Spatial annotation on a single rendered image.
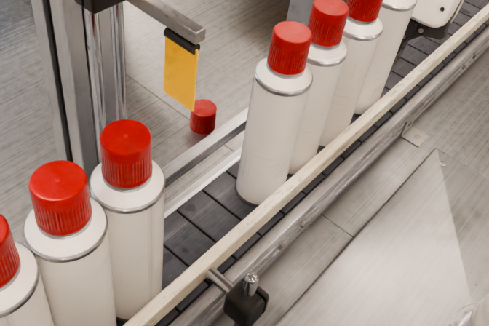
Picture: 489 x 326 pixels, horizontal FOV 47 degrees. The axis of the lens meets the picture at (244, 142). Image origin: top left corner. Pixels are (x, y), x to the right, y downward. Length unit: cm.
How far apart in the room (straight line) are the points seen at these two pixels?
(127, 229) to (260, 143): 18
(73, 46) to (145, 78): 34
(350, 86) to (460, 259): 21
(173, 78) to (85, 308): 17
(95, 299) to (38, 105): 40
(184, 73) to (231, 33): 51
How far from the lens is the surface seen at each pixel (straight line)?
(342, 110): 63
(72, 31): 47
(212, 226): 58
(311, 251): 64
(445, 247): 63
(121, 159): 36
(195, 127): 73
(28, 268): 36
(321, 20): 51
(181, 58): 39
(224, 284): 51
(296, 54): 47
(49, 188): 34
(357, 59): 59
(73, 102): 52
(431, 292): 59
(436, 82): 83
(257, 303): 49
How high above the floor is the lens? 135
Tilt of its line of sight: 45 degrees down
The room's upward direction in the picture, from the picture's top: 10 degrees clockwise
